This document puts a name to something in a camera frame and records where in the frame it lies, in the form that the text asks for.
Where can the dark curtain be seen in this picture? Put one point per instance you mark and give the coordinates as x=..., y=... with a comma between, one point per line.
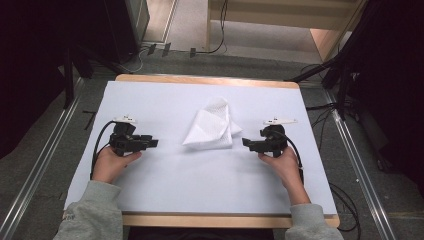
x=30, y=66
x=396, y=83

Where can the black cabinet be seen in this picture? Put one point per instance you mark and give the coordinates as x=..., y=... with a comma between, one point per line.
x=128, y=26

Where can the person's right hand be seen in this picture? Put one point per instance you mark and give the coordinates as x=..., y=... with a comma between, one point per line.
x=288, y=168

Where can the light wooden shelf unit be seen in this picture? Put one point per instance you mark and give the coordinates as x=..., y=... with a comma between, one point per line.
x=273, y=13

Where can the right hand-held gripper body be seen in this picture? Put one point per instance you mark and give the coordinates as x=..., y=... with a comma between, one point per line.
x=276, y=140

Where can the white mesh laundry bag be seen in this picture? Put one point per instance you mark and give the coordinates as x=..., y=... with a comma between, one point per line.
x=210, y=128

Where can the wooden table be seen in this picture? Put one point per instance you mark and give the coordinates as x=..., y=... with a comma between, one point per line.
x=200, y=220

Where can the black metal stand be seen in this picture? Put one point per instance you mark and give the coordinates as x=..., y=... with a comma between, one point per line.
x=68, y=83
x=341, y=90

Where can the white table cover sheet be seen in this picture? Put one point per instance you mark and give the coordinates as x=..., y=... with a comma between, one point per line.
x=186, y=180

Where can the metal floor rail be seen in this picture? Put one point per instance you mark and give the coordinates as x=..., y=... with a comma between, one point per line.
x=36, y=173
x=361, y=173

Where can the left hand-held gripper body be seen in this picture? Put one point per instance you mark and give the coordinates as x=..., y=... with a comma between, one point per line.
x=125, y=141

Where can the person's left hand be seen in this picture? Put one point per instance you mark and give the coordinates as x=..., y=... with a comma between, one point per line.
x=108, y=165

